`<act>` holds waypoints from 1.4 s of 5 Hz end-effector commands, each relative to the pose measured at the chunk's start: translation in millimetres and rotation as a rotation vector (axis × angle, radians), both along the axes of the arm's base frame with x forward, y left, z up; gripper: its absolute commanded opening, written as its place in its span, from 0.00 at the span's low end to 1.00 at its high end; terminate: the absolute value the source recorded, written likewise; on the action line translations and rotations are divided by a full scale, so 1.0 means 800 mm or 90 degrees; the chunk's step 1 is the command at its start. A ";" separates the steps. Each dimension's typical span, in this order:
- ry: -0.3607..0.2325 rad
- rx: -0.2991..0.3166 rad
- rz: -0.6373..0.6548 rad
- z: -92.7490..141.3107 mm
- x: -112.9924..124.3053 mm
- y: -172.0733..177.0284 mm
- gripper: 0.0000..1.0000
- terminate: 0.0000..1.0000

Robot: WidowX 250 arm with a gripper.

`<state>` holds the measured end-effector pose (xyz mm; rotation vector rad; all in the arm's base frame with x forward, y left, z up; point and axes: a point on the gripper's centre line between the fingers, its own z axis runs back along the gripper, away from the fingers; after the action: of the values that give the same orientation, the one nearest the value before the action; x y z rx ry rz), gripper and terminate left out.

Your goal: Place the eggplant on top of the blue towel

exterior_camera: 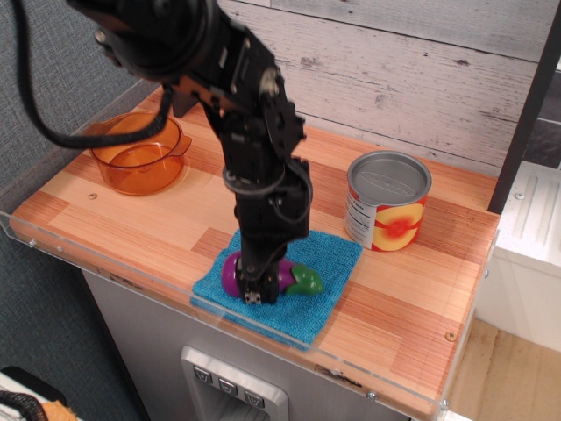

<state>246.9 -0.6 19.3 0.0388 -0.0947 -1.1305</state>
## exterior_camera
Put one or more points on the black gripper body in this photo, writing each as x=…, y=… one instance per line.
x=268, y=223

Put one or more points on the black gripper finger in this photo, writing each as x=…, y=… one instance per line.
x=249, y=271
x=270, y=284

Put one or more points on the purple toy eggplant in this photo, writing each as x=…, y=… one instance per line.
x=294, y=279

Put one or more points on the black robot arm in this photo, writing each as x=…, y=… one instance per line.
x=197, y=50

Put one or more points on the blue terry towel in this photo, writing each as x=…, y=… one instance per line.
x=294, y=319

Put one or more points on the silver dispenser button panel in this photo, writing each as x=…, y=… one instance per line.
x=220, y=391

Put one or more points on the tin can with label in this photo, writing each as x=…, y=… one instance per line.
x=386, y=196

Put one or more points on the orange transparent plastic pot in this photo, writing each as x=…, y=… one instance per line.
x=147, y=166

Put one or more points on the clear acrylic edge guard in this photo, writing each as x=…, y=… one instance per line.
x=396, y=328

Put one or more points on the orange plush object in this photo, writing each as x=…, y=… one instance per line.
x=57, y=411

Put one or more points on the dark vertical support post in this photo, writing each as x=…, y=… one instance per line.
x=182, y=102

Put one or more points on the dark right frame post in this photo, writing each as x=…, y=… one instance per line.
x=545, y=70

